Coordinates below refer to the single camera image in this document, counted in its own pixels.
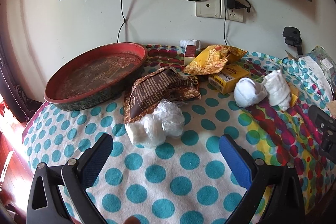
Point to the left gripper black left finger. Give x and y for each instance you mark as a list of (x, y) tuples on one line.
[(46, 204)]

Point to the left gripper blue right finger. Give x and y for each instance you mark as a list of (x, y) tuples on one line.
[(285, 204)]

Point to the yellow medicine box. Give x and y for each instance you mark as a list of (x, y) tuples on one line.
[(226, 80), (294, 92)]

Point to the yellow snack bag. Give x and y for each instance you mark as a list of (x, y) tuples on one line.
[(213, 59)]

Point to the clear plastic bag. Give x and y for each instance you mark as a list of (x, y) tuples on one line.
[(171, 118)]

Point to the red round tray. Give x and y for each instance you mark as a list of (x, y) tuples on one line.
[(96, 76)]

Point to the brown snack bag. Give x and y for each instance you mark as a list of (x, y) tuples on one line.
[(148, 91)]

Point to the plastic bag with papers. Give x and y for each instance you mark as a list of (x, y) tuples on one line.
[(316, 67)]

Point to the polka dot tablecloth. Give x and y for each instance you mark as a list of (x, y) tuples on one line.
[(186, 179)]

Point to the small red white box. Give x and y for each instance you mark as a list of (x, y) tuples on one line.
[(190, 54)]

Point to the black clamp mount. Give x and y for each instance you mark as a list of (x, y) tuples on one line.
[(293, 38)]

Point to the black plug with cable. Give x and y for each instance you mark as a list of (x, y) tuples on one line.
[(239, 5)]

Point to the white wall socket plate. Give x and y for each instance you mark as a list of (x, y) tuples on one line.
[(215, 9)]

